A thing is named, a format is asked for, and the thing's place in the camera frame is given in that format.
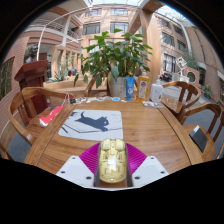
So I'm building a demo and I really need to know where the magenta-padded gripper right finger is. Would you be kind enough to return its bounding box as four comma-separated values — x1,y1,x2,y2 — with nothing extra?
125,142,170,188

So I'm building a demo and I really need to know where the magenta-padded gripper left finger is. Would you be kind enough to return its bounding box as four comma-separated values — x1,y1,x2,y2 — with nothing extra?
55,142,102,188

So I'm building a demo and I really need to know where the yellow translucent computer mouse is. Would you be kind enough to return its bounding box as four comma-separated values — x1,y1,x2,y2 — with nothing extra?
97,138,128,184

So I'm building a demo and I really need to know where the grey cat-print mouse pad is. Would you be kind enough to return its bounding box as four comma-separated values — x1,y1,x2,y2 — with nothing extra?
58,109,124,142

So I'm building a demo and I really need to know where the black notebook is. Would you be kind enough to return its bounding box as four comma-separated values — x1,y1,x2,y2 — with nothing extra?
189,125,209,153

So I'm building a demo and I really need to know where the small white packet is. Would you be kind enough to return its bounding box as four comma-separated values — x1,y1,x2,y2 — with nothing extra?
142,100,156,108

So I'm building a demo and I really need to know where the wooden armchair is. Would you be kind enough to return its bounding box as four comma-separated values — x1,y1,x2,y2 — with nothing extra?
178,101,224,161
161,80,202,116
84,76,109,98
8,87,68,146

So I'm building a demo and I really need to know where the yellow liquid bottle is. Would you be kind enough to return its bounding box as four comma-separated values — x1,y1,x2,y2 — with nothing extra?
137,69,151,102

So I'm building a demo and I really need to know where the blue squeeze tube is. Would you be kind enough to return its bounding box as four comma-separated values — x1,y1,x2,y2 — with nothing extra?
125,76,136,102

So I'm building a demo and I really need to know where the spiky green agave plant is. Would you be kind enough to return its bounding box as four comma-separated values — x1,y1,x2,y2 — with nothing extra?
49,66,69,83

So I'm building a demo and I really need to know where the yellow flowering potted plant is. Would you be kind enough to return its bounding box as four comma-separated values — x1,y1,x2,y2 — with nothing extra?
203,83,213,99

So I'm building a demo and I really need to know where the dark red wooden lectern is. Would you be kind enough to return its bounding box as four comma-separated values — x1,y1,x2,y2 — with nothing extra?
14,59,49,118

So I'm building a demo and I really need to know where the white metal sculpture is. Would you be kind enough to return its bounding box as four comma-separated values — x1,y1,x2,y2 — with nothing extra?
175,56,188,73

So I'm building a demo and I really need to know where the leafy green potted plant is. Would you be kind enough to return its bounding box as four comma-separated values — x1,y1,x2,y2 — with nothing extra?
73,28,154,99

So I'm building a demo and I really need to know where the dark bust statue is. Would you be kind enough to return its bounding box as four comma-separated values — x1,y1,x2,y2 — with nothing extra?
24,44,39,64

